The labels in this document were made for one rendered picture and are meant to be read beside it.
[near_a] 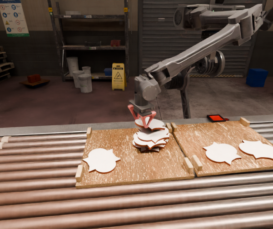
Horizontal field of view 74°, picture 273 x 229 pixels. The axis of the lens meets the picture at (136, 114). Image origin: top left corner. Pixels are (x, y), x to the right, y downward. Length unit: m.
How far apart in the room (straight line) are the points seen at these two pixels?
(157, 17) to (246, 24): 4.55
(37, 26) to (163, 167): 5.59
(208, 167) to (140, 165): 0.25
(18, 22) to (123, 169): 5.78
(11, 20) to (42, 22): 0.81
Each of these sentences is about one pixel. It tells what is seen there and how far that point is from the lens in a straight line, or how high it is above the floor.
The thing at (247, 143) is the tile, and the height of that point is 0.95.
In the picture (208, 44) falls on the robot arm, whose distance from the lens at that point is 0.77.
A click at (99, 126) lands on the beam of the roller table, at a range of 1.02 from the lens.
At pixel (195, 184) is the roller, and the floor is 0.91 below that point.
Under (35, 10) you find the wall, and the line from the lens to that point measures 5.98.
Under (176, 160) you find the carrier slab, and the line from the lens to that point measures 0.75.
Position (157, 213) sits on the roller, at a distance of 0.61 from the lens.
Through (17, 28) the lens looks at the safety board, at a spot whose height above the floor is 1.30.
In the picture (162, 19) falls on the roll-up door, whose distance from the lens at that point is 5.36.
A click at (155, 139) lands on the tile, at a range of 0.75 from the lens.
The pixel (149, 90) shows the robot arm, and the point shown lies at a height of 1.21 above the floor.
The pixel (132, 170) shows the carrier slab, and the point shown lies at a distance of 0.70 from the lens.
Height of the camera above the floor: 1.41
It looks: 27 degrees down
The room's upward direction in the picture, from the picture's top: straight up
